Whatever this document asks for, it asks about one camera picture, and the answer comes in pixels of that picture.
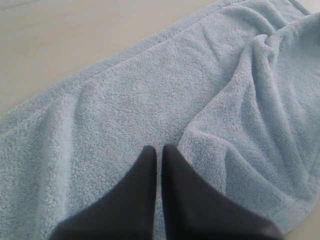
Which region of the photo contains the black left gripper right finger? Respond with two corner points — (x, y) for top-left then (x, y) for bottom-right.
(161, 145), (284, 240)

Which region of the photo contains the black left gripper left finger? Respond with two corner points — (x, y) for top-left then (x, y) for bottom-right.
(50, 146), (157, 240)

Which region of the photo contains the light blue terry towel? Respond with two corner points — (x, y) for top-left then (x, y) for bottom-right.
(0, 0), (320, 240)

